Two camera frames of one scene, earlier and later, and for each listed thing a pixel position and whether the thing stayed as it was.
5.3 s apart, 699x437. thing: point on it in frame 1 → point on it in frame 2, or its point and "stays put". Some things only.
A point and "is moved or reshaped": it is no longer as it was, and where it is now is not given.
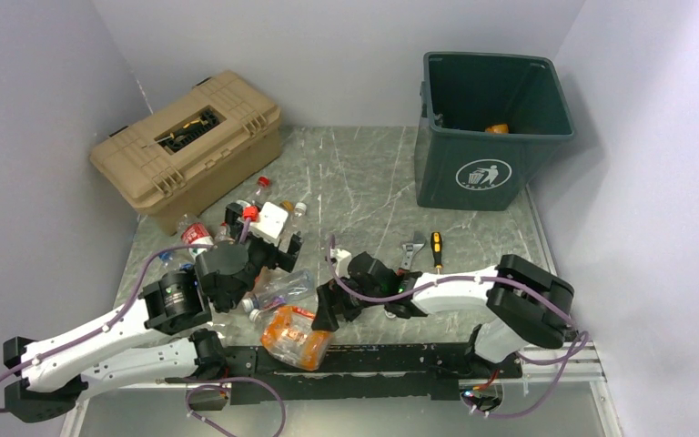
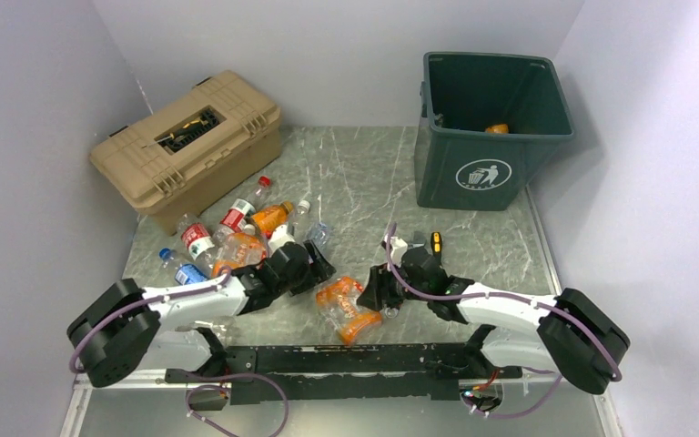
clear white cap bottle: (298, 221) stays put
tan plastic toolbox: (195, 153) stays put
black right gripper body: (351, 308) → (402, 270)
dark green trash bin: (459, 165) stays put
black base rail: (349, 370) stays put
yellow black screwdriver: (437, 242) stays put
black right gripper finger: (329, 296) → (376, 291)
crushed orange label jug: (289, 336) is moved or reshaped
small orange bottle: (498, 128) stays put
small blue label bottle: (168, 259) stays put
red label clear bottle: (194, 231) stays put
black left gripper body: (261, 255) → (309, 275)
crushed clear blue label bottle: (281, 289) is moved or reshaped
